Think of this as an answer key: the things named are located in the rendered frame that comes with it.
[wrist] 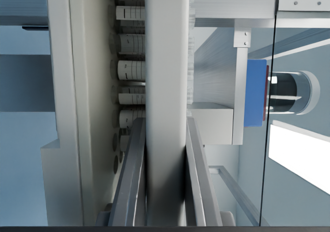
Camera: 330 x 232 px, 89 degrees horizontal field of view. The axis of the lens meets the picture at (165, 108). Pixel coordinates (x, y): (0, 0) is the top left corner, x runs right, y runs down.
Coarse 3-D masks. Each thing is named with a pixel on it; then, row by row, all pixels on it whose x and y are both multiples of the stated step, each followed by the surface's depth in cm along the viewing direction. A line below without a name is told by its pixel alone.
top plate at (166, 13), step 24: (168, 0) 7; (168, 24) 7; (168, 48) 7; (168, 72) 8; (168, 96) 8; (168, 120) 8; (168, 144) 8; (168, 168) 8; (168, 192) 8; (168, 216) 9
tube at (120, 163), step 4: (116, 156) 13; (120, 156) 13; (124, 156) 13; (116, 160) 12; (120, 160) 12; (116, 164) 12; (120, 164) 12; (116, 168) 12; (120, 168) 12; (116, 172) 12
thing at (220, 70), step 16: (224, 32) 54; (208, 48) 72; (224, 48) 54; (240, 48) 45; (208, 64) 72; (224, 64) 54; (240, 64) 45; (208, 80) 72; (224, 80) 54; (240, 80) 46; (208, 96) 72; (224, 96) 54; (240, 96) 46; (240, 112) 47; (240, 128) 48; (240, 144) 48
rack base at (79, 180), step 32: (64, 0) 7; (96, 0) 9; (64, 32) 7; (96, 32) 9; (64, 64) 7; (96, 64) 9; (64, 96) 8; (96, 96) 9; (64, 128) 8; (96, 128) 9; (64, 160) 8; (96, 160) 9; (64, 192) 8; (96, 192) 9; (64, 224) 8
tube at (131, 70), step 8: (112, 64) 11; (120, 64) 11; (128, 64) 11; (136, 64) 11; (144, 64) 11; (192, 64) 12; (112, 72) 11; (120, 72) 11; (128, 72) 11; (136, 72) 11; (144, 72) 11; (192, 72) 11
